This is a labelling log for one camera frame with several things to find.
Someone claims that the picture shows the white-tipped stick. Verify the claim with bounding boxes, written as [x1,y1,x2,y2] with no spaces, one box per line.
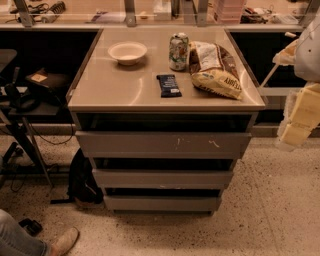
[260,32,298,88]

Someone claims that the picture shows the grey bottom drawer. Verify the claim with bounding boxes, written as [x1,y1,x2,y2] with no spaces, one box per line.
[104,196,221,212]

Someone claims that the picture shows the tan shoe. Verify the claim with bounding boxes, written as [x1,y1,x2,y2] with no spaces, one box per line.
[49,227,79,256]

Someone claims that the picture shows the white bowl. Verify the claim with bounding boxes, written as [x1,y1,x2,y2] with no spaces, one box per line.
[108,41,147,66]

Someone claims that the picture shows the black box with label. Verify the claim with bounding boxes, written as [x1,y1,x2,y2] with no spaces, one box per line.
[25,68,70,96]

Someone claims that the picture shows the yellow brown chip bag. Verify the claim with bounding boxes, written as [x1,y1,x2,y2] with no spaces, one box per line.
[189,41,242,100]

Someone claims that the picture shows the grey drawer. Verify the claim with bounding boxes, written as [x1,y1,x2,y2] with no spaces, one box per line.
[104,196,221,212]
[93,169,233,189]
[76,131,251,159]

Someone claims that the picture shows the black headphones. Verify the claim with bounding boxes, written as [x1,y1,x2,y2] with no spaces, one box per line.
[4,83,40,112]

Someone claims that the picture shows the green white soda can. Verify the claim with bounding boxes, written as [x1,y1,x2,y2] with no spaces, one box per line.
[169,32,189,71]

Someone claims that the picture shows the dark blue snack bar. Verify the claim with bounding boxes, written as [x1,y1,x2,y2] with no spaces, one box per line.
[156,74,182,98]

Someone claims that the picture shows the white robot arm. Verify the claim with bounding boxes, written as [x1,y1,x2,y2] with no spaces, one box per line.
[272,13,320,151]

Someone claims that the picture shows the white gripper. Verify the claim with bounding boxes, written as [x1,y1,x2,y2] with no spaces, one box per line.
[275,82,320,152]

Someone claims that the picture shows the grey drawer cabinet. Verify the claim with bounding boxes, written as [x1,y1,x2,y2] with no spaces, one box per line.
[68,25,265,199]

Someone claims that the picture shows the person leg in jeans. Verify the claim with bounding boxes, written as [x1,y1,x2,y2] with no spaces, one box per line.
[0,210,51,256]

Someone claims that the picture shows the pink stacked trays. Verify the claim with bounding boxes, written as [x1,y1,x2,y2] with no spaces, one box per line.
[213,0,247,24]

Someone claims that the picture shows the grey top drawer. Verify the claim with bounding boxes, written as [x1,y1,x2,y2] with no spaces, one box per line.
[76,131,251,159]

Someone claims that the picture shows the grey middle drawer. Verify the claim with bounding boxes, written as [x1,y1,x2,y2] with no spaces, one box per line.
[93,169,233,189]

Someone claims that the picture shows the black backpack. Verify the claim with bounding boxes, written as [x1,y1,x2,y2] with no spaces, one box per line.
[68,149,103,205]

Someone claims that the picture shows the black side desk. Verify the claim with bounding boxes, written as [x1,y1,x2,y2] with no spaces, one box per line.
[0,48,61,188]

